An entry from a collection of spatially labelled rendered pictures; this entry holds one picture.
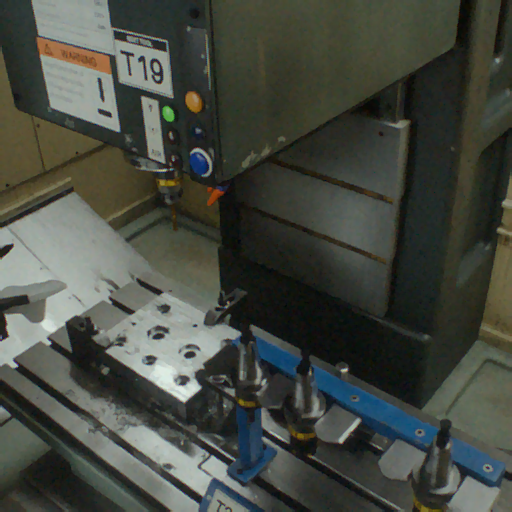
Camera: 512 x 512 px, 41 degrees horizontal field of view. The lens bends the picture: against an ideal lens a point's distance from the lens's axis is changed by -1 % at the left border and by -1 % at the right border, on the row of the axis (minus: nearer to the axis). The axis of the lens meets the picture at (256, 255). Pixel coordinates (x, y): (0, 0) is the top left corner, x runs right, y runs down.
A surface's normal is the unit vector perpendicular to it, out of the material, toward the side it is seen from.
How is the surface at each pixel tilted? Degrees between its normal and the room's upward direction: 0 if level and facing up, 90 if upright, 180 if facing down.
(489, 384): 0
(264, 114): 90
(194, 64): 90
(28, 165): 90
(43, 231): 24
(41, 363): 0
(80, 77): 90
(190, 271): 0
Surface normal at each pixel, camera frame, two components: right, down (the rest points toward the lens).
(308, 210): -0.62, 0.47
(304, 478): -0.04, -0.82
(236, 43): 0.77, 0.34
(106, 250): 0.29, -0.61
